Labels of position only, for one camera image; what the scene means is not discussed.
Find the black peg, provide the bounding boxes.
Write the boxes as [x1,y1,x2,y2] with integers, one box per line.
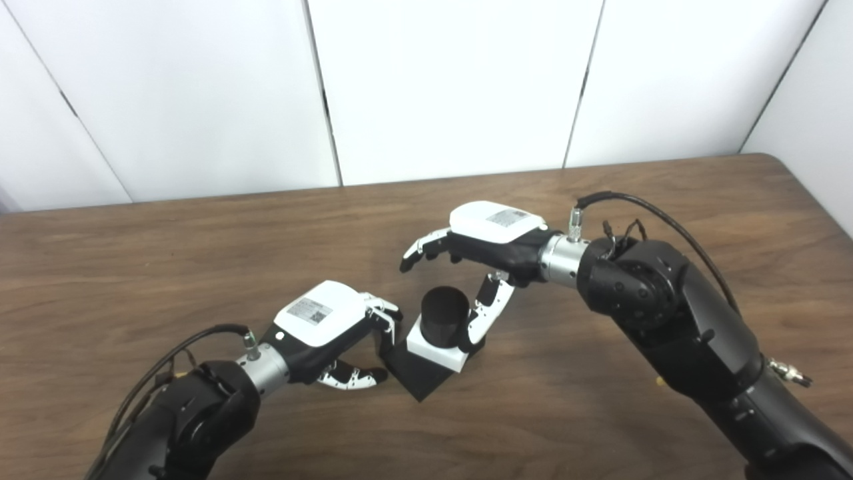
[383,285,470,403]

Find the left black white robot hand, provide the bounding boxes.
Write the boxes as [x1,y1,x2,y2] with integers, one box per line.
[263,280,404,392]

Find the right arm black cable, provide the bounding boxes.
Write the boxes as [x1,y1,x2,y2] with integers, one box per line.
[568,191,814,389]

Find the right arm thin wires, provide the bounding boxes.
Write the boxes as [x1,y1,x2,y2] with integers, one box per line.
[602,219,647,247]

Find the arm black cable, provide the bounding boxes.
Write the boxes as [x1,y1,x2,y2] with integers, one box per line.
[568,191,814,389]
[83,324,262,480]

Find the white square piece with hole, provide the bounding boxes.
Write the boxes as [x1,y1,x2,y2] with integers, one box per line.
[406,313,486,373]

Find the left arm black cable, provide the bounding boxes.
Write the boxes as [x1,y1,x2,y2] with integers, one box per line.
[83,324,262,480]

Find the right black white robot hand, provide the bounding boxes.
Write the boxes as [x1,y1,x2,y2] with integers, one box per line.
[399,200,560,354]

